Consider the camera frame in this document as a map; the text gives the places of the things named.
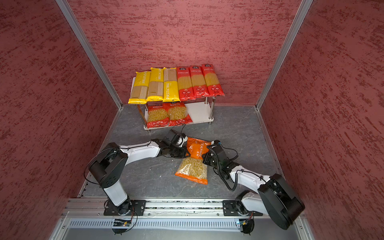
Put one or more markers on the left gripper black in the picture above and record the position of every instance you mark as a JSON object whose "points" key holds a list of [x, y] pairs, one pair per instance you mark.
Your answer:
{"points": [[184, 150]]}

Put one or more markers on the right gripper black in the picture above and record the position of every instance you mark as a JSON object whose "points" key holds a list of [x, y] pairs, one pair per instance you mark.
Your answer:
{"points": [[205, 159]]}

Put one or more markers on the orange pastatime macaroni bag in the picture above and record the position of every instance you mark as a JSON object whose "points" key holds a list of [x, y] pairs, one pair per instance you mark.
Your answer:
{"points": [[192, 168]]}

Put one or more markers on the red macaroni bag small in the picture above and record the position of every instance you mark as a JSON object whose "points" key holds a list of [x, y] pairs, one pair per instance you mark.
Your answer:
{"points": [[178, 114]]}

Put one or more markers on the red macaroni bag large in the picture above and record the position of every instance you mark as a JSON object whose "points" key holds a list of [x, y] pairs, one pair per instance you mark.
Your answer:
{"points": [[157, 117]]}

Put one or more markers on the yellow spaghetti bag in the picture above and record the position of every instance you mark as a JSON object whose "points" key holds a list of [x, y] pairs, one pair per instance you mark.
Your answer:
{"points": [[156, 85], [171, 89], [140, 88]]}

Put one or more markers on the clear labelled spaghetti bag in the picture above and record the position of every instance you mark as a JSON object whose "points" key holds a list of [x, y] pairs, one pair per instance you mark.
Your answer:
{"points": [[186, 91]]}

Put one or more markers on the red spaghetti bag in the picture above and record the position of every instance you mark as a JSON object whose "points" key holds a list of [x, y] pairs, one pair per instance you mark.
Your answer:
{"points": [[198, 82], [212, 81]]}

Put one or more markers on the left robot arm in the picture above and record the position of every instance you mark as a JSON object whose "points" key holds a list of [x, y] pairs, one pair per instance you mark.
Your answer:
{"points": [[107, 166]]}

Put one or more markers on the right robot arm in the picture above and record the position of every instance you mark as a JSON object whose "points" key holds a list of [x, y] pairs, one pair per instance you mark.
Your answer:
{"points": [[270, 195]]}

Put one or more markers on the white two-tier shelf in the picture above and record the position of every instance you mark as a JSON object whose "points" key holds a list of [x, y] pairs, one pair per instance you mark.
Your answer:
{"points": [[200, 110]]}

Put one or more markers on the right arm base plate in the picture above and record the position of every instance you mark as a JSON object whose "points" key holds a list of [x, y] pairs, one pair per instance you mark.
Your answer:
{"points": [[233, 208]]}

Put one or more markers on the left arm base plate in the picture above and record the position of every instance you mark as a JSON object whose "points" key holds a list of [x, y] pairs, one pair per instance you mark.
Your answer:
{"points": [[127, 208]]}

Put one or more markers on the aluminium rail front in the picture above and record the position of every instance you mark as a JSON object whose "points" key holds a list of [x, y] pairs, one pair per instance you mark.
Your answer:
{"points": [[153, 208]]}

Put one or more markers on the right corner aluminium post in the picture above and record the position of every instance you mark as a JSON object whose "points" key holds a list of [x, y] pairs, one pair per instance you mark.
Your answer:
{"points": [[291, 35]]}

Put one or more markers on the corner aluminium post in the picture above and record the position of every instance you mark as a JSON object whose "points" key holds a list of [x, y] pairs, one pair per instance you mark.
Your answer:
{"points": [[79, 33], [291, 35]]}

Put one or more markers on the left corner aluminium post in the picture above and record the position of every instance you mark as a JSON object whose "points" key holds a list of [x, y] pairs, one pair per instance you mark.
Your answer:
{"points": [[79, 33]]}

